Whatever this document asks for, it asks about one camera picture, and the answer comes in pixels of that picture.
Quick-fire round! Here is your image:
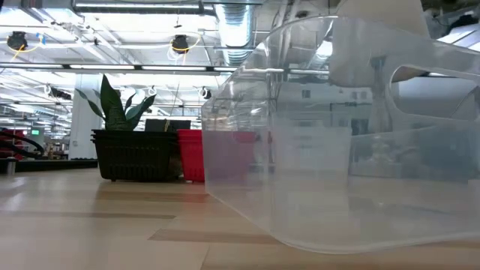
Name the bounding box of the clear plastic basket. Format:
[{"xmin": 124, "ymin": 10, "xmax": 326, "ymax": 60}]
[
  {"xmin": 347, "ymin": 122, "xmax": 480, "ymax": 180},
  {"xmin": 200, "ymin": 14, "xmax": 480, "ymax": 256}
]

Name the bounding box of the black box behind baskets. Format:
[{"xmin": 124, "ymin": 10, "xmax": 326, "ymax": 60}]
[{"xmin": 144, "ymin": 118, "xmax": 192, "ymax": 132}]

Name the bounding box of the red plastic basket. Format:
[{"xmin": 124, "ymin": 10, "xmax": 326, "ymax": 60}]
[{"xmin": 176, "ymin": 128, "xmax": 260, "ymax": 184}]

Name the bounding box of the black ceiling device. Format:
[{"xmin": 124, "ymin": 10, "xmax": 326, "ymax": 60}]
[
  {"xmin": 171, "ymin": 34, "xmax": 191, "ymax": 56},
  {"xmin": 6, "ymin": 31, "xmax": 29, "ymax": 53}
]

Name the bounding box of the black plastic basket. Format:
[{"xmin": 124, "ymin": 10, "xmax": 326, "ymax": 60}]
[{"xmin": 91, "ymin": 134, "xmax": 179, "ymax": 182}]

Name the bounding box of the green snake plant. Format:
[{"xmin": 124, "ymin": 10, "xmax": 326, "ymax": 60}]
[{"xmin": 74, "ymin": 73, "xmax": 158, "ymax": 132}]

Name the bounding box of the long ceiling light bar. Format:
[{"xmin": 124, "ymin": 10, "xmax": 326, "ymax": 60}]
[{"xmin": 0, "ymin": 63, "xmax": 241, "ymax": 74}]

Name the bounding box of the white building column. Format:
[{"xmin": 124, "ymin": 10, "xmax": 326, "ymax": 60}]
[{"xmin": 68, "ymin": 73, "xmax": 104, "ymax": 161}]

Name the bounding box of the silver ventilation duct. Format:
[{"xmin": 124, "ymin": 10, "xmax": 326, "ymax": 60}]
[{"xmin": 214, "ymin": 0, "xmax": 260, "ymax": 68}]

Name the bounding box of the black aluminium table frame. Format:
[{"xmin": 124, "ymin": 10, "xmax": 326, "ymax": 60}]
[{"xmin": 0, "ymin": 158, "xmax": 99, "ymax": 174}]

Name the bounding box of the black hose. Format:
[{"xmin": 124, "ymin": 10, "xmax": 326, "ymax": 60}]
[{"xmin": 0, "ymin": 130, "xmax": 46, "ymax": 157}]

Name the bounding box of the silver post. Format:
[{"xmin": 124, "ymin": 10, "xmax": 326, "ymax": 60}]
[{"xmin": 4, "ymin": 156, "xmax": 17, "ymax": 176}]

